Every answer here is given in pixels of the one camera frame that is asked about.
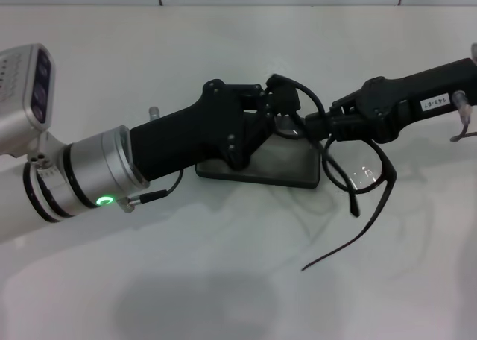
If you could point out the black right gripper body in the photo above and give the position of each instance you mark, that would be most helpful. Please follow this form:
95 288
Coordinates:
417 94

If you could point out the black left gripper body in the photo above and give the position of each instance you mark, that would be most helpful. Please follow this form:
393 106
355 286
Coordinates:
186 135

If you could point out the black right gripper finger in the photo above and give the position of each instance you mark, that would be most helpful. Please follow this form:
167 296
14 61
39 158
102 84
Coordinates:
344 104
316 125

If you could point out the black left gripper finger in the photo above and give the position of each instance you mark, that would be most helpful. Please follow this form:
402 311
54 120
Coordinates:
259 131
285 95

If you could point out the black glasses case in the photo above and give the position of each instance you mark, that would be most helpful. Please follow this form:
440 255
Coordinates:
261 168

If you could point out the black round-frame glasses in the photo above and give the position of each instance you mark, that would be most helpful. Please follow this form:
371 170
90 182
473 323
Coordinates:
387 168

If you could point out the silver left gripper connector stub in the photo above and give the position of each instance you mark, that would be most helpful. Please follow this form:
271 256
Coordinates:
154 113

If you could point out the silver gripper connector stub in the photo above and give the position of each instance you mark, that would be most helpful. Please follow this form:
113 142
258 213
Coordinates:
154 113
463 100

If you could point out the silver right gripper connector stub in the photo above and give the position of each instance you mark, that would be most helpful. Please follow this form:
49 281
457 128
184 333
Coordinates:
463 100

